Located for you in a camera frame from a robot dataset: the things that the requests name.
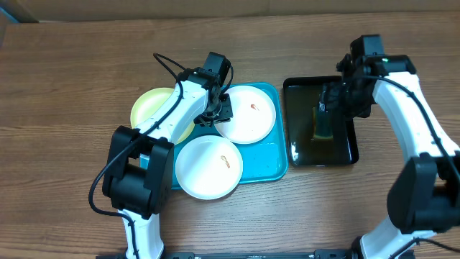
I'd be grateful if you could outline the green yellow sponge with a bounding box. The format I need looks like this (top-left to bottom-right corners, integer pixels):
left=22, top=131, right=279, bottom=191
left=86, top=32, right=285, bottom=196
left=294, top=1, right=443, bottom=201
left=313, top=102, right=333, bottom=140

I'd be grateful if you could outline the white plate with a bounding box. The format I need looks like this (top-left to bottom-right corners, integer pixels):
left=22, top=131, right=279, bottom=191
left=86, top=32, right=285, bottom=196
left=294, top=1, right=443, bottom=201
left=175, top=135, right=243, bottom=200
left=215, top=86, right=276, bottom=145

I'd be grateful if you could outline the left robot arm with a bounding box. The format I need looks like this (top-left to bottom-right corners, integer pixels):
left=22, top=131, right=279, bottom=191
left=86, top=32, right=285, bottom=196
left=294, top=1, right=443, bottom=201
left=88, top=52, right=234, bottom=258

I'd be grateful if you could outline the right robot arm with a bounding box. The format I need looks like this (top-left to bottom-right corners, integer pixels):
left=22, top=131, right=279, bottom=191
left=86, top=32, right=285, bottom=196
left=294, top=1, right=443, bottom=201
left=313, top=35, right=459, bottom=258

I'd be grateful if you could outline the black water tray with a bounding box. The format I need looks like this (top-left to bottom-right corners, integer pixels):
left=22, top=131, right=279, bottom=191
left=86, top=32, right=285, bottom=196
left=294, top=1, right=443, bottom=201
left=283, top=76, right=359, bottom=166

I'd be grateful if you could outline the teal plastic tray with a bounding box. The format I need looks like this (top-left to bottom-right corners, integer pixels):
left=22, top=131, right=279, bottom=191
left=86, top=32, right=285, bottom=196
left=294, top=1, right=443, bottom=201
left=139, top=82, right=289, bottom=191

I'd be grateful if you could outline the yellow-green plate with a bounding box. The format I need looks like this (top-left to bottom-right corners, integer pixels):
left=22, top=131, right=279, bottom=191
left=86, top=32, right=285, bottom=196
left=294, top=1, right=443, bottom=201
left=131, top=88, right=206, bottom=145

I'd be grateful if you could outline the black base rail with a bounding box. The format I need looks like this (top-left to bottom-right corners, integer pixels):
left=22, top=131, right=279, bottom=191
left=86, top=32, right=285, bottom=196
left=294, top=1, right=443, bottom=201
left=95, top=247, right=417, bottom=259

